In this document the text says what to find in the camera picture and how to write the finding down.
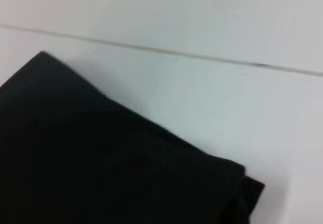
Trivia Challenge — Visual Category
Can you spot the black shirt with FREE print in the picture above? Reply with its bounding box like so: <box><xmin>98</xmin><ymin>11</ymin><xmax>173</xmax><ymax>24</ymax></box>
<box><xmin>0</xmin><ymin>51</ymin><xmax>265</xmax><ymax>224</ymax></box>

